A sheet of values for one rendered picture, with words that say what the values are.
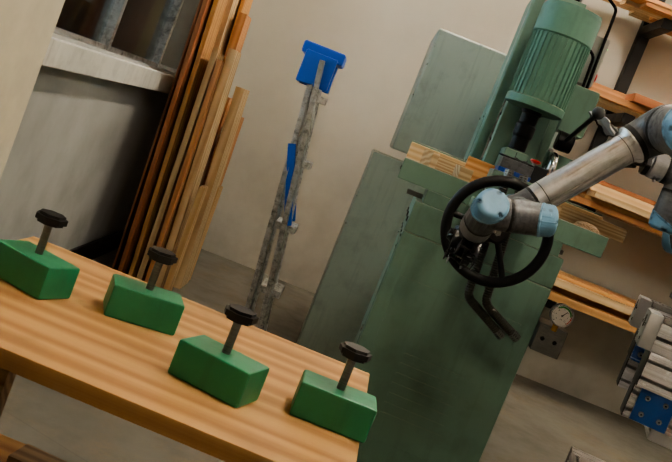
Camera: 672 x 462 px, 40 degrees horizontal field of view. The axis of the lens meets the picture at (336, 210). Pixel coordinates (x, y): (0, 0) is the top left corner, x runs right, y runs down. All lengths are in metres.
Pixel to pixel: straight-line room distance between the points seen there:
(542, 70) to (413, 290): 0.72
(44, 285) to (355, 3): 3.92
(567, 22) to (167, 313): 1.64
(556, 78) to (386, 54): 2.49
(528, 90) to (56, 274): 1.65
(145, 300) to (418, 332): 1.33
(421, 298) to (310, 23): 2.77
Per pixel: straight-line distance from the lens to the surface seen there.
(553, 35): 2.69
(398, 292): 2.58
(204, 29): 3.82
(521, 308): 2.61
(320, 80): 3.33
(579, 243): 2.61
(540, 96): 2.67
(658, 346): 2.38
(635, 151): 2.24
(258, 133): 5.09
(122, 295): 1.38
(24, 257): 1.38
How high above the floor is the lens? 0.91
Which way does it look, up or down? 5 degrees down
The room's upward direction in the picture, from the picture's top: 22 degrees clockwise
